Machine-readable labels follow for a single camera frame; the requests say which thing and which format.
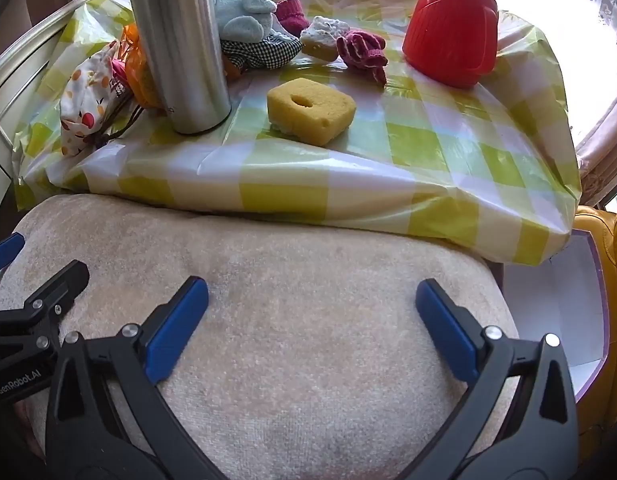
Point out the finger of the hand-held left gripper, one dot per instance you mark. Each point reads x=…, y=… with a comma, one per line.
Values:
x=58, y=285
x=3, y=255

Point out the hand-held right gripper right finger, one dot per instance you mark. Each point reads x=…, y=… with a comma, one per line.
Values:
x=446, y=330

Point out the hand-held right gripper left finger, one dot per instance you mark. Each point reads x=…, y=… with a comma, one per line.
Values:
x=181, y=327

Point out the white box with purple rim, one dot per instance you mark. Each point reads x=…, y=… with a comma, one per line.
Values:
x=553, y=310

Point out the pink fabric item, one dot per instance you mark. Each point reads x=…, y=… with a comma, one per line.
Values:
x=119, y=74

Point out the orange mesh bag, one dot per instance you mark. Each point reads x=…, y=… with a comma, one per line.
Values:
x=138, y=75

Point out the yellow sponge with hole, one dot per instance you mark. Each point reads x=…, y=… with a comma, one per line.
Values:
x=321, y=121

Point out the black white checked cloth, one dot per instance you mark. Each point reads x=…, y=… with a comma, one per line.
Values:
x=263, y=53

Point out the brown sponge with white top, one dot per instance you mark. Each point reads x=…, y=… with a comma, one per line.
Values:
x=321, y=45

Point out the pale blue fabric bundle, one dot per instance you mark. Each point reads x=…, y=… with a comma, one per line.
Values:
x=243, y=20

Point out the yellow checkered tablecloth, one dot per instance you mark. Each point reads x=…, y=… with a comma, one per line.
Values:
x=438, y=160

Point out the white furniture panel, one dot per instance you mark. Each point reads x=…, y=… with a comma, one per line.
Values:
x=13, y=75

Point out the yellow leather sofa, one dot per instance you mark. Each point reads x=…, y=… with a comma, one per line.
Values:
x=613, y=240

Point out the mauve patterned curtain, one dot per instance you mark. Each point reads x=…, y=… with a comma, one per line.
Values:
x=603, y=160

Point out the stainless steel thermos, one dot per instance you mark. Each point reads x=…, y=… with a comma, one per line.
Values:
x=178, y=50

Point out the red plastic jug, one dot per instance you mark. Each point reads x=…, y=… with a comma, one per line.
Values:
x=448, y=35

